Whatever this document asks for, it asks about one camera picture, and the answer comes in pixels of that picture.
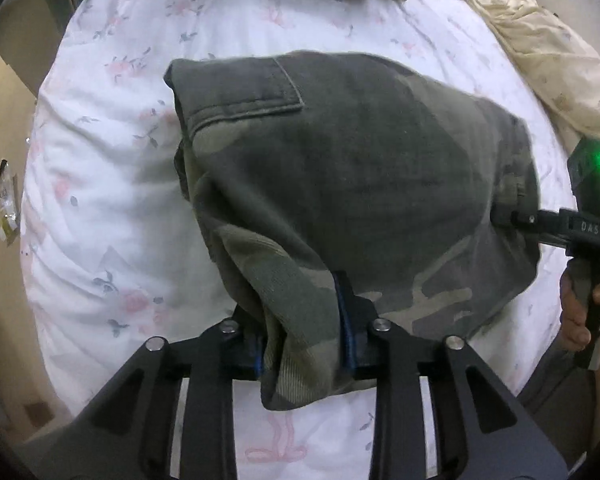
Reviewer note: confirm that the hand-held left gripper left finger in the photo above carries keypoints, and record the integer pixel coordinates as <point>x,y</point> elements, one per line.
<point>257,355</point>

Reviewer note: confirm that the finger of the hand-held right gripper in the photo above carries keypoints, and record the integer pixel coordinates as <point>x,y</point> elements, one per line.
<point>522,220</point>

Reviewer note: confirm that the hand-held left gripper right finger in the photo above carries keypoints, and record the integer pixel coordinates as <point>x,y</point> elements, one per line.
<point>347,340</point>

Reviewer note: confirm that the camouflage pants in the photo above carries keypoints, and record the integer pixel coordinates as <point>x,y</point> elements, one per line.
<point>355,160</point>

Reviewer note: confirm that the person's right hand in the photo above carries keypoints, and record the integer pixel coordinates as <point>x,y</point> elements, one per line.
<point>572,310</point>

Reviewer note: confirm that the person's dark clothing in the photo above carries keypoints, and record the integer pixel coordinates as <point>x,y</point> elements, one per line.
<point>555,400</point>

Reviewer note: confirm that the cream quilt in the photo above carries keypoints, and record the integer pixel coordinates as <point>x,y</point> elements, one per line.
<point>540,45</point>

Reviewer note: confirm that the white floral bed sheet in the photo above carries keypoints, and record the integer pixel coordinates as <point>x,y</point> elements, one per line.
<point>105,185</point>

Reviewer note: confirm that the flat packet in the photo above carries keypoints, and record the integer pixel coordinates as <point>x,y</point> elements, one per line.
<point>9,200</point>

